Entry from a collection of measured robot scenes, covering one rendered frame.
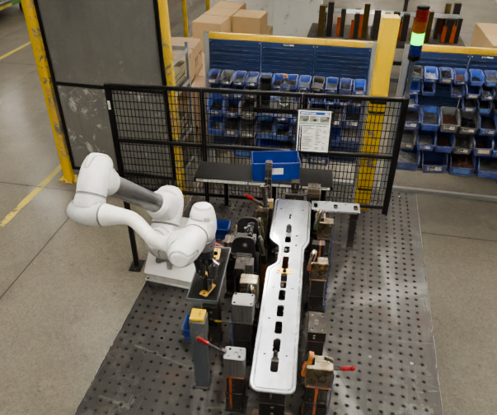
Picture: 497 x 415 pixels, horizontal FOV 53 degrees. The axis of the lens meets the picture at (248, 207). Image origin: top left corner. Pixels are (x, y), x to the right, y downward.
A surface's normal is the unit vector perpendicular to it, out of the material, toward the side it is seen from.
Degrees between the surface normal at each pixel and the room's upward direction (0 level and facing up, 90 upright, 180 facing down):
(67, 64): 91
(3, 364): 0
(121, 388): 0
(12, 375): 0
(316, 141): 90
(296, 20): 90
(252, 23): 90
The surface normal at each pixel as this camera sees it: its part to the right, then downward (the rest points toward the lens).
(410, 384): 0.00, -0.82
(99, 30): -0.23, 0.55
